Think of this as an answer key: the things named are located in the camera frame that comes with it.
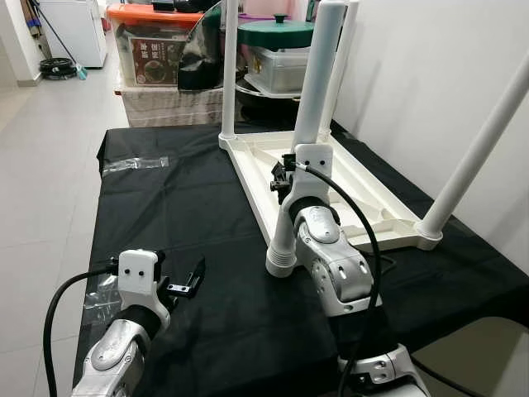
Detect black tablecloth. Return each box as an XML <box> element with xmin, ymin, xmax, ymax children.
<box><xmin>73</xmin><ymin>124</ymin><xmax>529</xmax><ymax>397</ymax></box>

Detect crumpled clear plastic wrap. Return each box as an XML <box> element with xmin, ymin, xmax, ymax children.
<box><xmin>83</xmin><ymin>273</ymin><xmax>125</xmax><ymax>328</ymax></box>

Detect black wok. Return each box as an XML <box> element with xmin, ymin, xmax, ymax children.
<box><xmin>236</xmin><ymin>79</ymin><xmax>303</xmax><ymax>114</ymax></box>

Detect flat clear plastic wrap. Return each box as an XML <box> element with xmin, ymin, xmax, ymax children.
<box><xmin>103</xmin><ymin>155</ymin><xmax>169</xmax><ymax>175</ymax></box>

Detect clear plastic container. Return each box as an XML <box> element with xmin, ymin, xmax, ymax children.
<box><xmin>246</xmin><ymin>45</ymin><xmax>313</xmax><ymax>93</ymax></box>

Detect patterned cloth covered stand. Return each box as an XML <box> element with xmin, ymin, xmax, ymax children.
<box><xmin>122</xmin><ymin>83</ymin><xmax>224</xmax><ymax>127</ymax></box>

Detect green pot lid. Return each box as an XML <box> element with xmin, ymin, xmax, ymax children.
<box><xmin>238</xmin><ymin>14</ymin><xmax>317</xmax><ymax>46</ymax></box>

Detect orange-lid storage box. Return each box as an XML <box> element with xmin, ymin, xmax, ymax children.
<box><xmin>107</xmin><ymin>2</ymin><xmax>203</xmax><ymax>88</ymax></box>

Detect teal head broom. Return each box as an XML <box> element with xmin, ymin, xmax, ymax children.
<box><xmin>29</xmin><ymin>0</ymin><xmax>88</xmax><ymax>81</ymax></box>

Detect white appliance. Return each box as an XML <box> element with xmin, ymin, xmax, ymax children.
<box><xmin>40</xmin><ymin>0</ymin><xmax>108</xmax><ymax>69</ymax></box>

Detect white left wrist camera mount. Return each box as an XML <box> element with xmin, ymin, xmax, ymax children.
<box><xmin>117</xmin><ymin>248</ymin><xmax>172</xmax><ymax>315</ymax></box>

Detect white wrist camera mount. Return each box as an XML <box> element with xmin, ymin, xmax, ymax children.
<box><xmin>117</xmin><ymin>248</ymin><xmax>172</xmax><ymax>315</ymax></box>
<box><xmin>293</xmin><ymin>143</ymin><xmax>334</xmax><ymax>208</ymax></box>

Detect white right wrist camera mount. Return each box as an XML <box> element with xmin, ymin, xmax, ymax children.
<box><xmin>293</xmin><ymin>143</ymin><xmax>334</xmax><ymax>208</ymax></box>

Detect black coiled cable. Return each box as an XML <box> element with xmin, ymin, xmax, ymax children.
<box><xmin>40</xmin><ymin>56</ymin><xmax>77</xmax><ymax>79</ymax></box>

